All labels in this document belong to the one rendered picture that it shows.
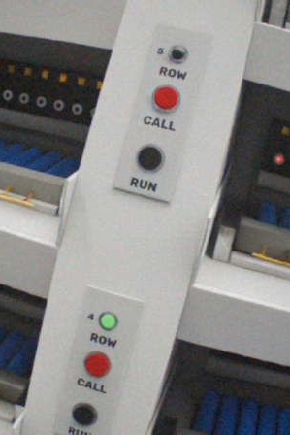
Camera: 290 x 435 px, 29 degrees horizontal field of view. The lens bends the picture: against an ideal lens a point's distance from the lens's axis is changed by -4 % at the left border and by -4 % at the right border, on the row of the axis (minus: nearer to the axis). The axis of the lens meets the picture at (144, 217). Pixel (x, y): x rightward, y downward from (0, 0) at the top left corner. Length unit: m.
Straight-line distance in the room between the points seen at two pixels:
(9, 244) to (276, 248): 0.21
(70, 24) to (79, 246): 0.17
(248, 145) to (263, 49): 0.20
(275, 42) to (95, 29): 0.13
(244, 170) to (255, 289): 0.21
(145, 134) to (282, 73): 0.11
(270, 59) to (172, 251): 0.15
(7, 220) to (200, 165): 0.15
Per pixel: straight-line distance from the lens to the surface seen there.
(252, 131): 0.59
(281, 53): 0.41
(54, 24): 0.44
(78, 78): 0.58
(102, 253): 0.39
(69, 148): 0.56
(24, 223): 0.43
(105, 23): 0.42
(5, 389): 0.52
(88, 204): 0.39
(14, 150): 0.54
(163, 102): 0.39
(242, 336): 0.40
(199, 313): 0.40
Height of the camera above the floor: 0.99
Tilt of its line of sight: 3 degrees down
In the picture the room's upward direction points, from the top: 15 degrees clockwise
